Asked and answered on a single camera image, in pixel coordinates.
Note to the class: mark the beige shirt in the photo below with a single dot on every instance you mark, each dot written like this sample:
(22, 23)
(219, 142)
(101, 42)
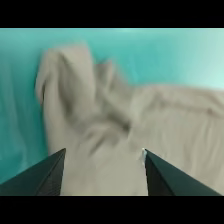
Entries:
(110, 133)

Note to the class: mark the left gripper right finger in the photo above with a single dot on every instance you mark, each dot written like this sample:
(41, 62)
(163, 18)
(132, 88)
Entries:
(166, 180)

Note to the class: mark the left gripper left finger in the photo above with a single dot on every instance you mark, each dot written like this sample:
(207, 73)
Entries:
(43, 178)

